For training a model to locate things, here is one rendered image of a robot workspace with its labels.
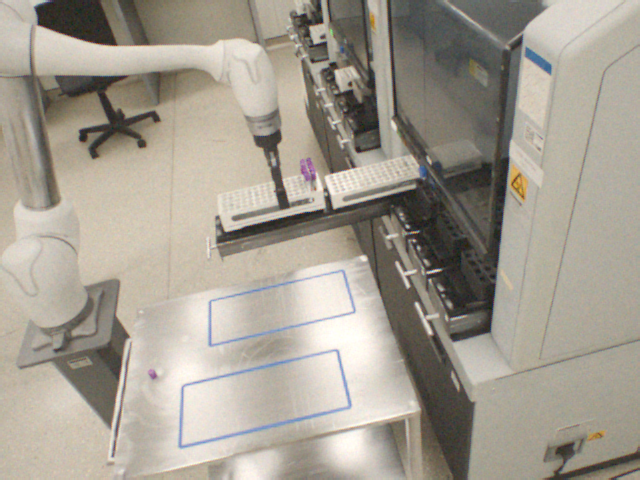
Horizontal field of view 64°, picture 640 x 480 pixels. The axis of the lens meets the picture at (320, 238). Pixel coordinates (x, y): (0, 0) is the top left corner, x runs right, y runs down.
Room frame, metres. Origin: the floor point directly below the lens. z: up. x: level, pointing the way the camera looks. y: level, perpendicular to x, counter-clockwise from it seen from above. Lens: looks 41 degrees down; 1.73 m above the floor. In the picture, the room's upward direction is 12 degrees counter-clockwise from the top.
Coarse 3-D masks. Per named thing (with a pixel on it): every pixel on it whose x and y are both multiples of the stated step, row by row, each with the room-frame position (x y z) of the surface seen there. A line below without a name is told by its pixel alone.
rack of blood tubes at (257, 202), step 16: (240, 192) 1.22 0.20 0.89; (256, 192) 1.21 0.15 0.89; (272, 192) 1.19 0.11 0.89; (288, 192) 1.18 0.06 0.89; (304, 192) 1.17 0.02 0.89; (320, 192) 1.15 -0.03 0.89; (224, 208) 1.17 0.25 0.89; (240, 208) 1.15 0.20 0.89; (256, 208) 1.14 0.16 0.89; (272, 208) 1.19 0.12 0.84; (304, 208) 1.15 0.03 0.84; (320, 208) 1.15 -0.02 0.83; (224, 224) 1.13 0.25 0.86
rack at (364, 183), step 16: (400, 160) 1.26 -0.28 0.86; (336, 176) 1.25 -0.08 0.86; (352, 176) 1.23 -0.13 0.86; (368, 176) 1.21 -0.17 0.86; (384, 176) 1.20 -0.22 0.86; (400, 176) 1.19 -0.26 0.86; (416, 176) 1.17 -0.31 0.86; (336, 192) 1.17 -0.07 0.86; (352, 192) 1.16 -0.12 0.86; (368, 192) 1.21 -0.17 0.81; (384, 192) 1.17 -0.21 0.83
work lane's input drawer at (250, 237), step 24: (408, 192) 1.16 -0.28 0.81; (216, 216) 1.23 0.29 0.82; (288, 216) 1.18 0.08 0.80; (312, 216) 1.14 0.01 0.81; (336, 216) 1.14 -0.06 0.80; (360, 216) 1.14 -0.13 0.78; (216, 240) 1.14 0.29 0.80; (240, 240) 1.12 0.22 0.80; (264, 240) 1.12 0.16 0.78; (288, 240) 1.13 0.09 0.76
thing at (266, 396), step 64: (192, 320) 0.84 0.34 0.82; (256, 320) 0.80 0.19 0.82; (320, 320) 0.76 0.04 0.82; (384, 320) 0.72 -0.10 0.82; (128, 384) 0.69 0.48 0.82; (192, 384) 0.65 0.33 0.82; (256, 384) 0.62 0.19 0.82; (320, 384) 0.59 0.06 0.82; (384, 384) 0.56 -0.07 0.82; (128, 448) 0.54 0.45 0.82; (192, 448) 0.51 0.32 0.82; (256, 448) 0.48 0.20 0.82; (320, 448) 0.73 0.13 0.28; (384, 448) 0.69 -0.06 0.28
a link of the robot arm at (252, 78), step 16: (240, 48) 1.20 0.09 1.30; (256, 48) 1.19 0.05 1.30; (240, 64) 1.16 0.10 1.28; (256, 64) 1.16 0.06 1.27; (240, 80) 1.16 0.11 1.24; (256, 80) 1.15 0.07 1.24; (272, 80) 1.17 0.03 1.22; (240, 96) 1.16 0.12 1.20; (256, 96) 1.14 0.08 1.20; (272, 96) 1.16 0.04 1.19; (256, 112) 1.15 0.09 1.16
